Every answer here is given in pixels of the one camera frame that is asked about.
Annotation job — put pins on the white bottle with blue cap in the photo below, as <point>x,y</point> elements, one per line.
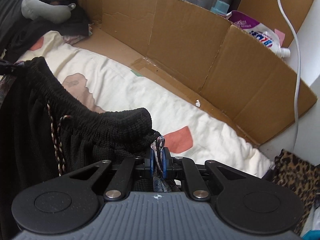
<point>220,6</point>

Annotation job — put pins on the grey neck pillow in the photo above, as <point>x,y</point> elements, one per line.
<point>32,5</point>

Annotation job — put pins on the white paper scrap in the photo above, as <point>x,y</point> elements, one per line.
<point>198,103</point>

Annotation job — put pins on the pink tag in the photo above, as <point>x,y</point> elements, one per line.
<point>280,33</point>

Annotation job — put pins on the black cloth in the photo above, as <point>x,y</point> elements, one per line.
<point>75,22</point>

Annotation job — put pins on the purple white refill pouch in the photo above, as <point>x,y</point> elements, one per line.
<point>257,32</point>

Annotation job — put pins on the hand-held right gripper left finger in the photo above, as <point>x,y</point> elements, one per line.
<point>151,165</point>

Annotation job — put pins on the long brown cardboard sheet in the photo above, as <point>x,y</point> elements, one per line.
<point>187,42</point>

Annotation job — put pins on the cream bear printed blanket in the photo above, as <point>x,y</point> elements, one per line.
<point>125,87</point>

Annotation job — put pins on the floral patterned cloth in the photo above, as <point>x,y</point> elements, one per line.
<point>75,39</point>

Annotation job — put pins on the leopard print garment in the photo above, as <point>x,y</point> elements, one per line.
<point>295,180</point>

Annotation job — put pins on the black shorts with patterned trim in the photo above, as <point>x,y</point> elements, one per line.
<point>37,130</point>

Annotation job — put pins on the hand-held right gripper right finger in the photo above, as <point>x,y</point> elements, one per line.
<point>165,165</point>

